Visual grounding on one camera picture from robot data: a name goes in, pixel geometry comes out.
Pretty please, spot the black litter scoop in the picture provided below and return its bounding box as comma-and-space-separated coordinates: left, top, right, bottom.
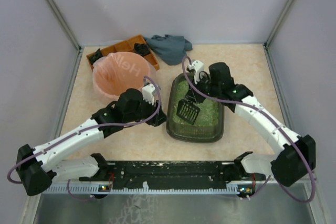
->
176, 99, 200, 125

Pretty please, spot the dark litter box tray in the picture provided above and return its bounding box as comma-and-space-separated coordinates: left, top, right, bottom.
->
166, 74, 225, 143

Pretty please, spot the pink bag-lined trash bin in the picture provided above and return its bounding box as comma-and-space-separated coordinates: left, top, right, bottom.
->
92, 52, 157, 104

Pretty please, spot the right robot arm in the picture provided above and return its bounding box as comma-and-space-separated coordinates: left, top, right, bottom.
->
186, 60, 316, 187

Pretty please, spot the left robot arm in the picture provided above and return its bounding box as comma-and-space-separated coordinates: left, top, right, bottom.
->
15, 89, 167, 196

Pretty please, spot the blue-grey cloth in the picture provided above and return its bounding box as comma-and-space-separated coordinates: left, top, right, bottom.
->
144, 35, 193, 66

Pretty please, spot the dark rolled item far right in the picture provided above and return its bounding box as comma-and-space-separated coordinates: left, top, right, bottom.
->
133, 43, 151, 57

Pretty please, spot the dark rolled item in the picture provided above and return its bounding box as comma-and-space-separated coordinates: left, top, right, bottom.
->
133, 43, 151, 57
88, 48, 103, 65

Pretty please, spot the orange compartment tray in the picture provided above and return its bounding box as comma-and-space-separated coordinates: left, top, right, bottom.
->
86, 35, 160, 70

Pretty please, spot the dark rolled item far left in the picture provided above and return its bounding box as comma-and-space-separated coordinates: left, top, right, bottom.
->
88, 48, 103, 65

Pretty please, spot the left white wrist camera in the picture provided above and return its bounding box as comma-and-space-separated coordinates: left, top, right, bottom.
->
141, 83, 156, 105

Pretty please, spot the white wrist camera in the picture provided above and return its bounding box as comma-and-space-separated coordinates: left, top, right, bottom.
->
187, 60, 204, 84
141, 83, 156, 105

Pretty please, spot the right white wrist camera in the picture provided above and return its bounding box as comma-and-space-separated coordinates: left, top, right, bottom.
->
187, 60, 204, 84

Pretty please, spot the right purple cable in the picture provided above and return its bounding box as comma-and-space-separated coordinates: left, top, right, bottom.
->
182, 56, 316, 203

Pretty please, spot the purple cable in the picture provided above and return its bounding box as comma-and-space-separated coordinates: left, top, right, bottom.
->
182, 56, 316, 203
6, 76, 162, 202

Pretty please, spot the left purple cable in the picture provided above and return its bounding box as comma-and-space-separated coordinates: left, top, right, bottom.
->
6, 76, 162, 202

